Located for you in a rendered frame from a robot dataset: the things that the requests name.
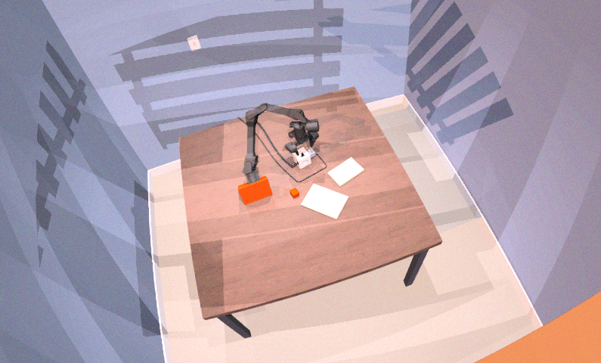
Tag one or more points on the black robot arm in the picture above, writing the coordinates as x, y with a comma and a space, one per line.
251, 159

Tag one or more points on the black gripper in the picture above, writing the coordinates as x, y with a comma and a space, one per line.
292, 147

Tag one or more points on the black cable with grey plug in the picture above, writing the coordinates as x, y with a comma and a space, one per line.
311, 152

